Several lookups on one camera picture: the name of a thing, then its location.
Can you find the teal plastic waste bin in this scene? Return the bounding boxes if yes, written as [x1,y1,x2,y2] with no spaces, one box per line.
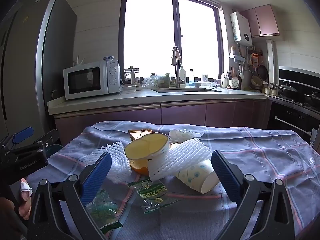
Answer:
[46,144,63,159]

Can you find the wall utensil shelf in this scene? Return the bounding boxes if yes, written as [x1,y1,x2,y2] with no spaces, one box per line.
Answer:
[229,53,247,63]

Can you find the hanging dark frying pan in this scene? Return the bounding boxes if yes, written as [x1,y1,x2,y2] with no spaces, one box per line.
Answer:
[257,65,268,80]

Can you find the round tub with yellow lid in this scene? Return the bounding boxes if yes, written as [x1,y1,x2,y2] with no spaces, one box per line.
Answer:
[124,132,170,161]

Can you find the orange peel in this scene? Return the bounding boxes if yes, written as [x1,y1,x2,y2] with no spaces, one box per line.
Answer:
[129,159,150,176]

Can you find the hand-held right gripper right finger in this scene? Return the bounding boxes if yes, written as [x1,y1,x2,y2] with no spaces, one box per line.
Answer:
[211,150,295,240]

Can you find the glass coffee pot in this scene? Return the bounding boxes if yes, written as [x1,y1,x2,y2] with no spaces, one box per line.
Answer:
[124,65,139,85]

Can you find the clear green candy wrapper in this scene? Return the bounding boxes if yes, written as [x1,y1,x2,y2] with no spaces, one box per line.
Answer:
[85,189,123,235]

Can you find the lidded cooking pot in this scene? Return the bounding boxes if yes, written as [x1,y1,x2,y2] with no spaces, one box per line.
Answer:
[270,82,298,98]

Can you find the green printed snack wrapper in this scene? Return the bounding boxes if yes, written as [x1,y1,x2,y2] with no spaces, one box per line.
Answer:
[127,179,182,215]

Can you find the white microwave oven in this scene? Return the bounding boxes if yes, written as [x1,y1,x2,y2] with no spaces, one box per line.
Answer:
[63,60,120,100]

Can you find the green bag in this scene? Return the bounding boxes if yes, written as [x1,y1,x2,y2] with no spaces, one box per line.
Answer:
[157,73,170,88]

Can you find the grey refrigerator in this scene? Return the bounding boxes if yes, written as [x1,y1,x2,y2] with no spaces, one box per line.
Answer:
[0,0,78,145]

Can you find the dark framed window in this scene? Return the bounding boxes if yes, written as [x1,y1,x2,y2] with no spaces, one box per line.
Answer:
[119,0,224,80]

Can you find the person's left hand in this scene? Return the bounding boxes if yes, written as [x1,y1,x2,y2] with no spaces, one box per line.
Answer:
[17,178,33,221]

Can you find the black gas stove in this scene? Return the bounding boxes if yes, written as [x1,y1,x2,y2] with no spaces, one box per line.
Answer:
[269,90,320,114]

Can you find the pink wall cabinet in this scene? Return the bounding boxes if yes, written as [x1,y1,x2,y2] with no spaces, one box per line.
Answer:
[240,4,280,38]

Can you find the black built-in oven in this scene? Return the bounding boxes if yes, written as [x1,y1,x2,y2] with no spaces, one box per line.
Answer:
[267,101,320,152]

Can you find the white foam fruit net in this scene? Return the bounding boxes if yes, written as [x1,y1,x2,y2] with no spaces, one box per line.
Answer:
[79,141,133,183]
[149,137,213,182]

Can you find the metal kitchen faucet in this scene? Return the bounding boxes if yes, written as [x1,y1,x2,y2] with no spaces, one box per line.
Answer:
[172,46,187,88]

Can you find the stack of bowls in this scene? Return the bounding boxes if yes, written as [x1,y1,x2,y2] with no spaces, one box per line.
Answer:
[251,76,263,90]

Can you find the blue checkered table cloth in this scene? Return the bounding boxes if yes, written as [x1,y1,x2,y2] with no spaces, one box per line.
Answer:
[26,121,320,240]

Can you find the gold foil snack packet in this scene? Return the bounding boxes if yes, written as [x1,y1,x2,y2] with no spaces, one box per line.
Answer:
[128,129,153,142]

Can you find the cloth hanging on faucet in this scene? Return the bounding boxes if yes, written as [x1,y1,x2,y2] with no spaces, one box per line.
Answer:
[171,47,181,66]

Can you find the white soap bottle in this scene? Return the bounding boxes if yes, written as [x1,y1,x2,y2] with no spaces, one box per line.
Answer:
[179,66,187,88]

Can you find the white kitchen countertop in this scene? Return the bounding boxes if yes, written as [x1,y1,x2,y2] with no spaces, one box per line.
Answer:
[47,86,269,115]

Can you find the patterned white paper cup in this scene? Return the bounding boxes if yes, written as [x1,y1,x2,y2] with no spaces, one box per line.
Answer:
[175,160,220,194]

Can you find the kitchen sink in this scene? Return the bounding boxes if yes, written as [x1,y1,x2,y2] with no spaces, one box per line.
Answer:
[151,87,220,93]

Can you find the purple base cabinets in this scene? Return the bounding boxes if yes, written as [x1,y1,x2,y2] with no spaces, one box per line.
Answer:
[54,99,272,145]

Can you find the white water heater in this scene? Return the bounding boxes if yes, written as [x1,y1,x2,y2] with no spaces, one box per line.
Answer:
[230,12,253,47]

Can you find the crumpled white tissue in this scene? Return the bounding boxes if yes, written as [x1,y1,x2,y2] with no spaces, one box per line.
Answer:
[169,129,204,143]

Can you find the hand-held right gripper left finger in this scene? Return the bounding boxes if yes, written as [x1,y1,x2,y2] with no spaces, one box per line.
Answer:
[27,151,112,240]

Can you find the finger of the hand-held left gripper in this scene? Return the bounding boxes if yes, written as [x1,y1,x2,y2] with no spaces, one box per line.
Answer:
[0,127,34,145]
[29,129,59,153]

